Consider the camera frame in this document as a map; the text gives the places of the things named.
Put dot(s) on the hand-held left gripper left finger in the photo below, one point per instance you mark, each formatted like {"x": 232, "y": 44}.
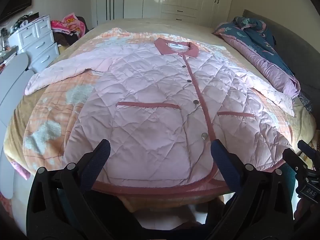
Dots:
{"x": 100, "y": 156}

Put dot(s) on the dark patterned cloth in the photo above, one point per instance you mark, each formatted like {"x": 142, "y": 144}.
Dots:
{"x": 306, "y": 102}

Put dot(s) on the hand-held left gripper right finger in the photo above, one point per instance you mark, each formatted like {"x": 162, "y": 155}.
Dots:
{"x": 222, "y": 162}

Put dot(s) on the white rounded panel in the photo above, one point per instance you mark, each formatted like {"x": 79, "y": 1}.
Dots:
{"x": 15, "y": 65}
{"x": 12, "y": 100}

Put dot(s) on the pink quilted jacket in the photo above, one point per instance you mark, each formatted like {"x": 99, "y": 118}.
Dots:
{"x": 150, "y": 92}

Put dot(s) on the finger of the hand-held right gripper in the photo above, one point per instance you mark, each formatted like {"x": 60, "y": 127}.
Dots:
{"x": 308, "y": 147}
{"x": 295, "y": 158}

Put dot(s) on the white door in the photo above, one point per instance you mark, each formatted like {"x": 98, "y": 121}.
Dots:
{"x": 102, "y": 2}

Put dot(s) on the pink printed towel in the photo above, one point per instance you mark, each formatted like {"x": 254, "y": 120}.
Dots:
{"x": 70, "y": 25}

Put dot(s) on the blue floral quilt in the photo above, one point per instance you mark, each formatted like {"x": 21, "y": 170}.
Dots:
{"x": 252, "y": 42}

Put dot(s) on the grey upholstered headboard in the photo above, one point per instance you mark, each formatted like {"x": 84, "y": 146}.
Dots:
{"x": 297, "y": 45}

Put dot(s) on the bed with tan sheet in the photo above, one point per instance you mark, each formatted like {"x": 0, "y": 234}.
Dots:
{"x": 175, "y": 27}

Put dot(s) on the white drawer chest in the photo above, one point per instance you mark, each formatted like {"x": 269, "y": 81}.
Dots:
{"x": 40, "y": 45}

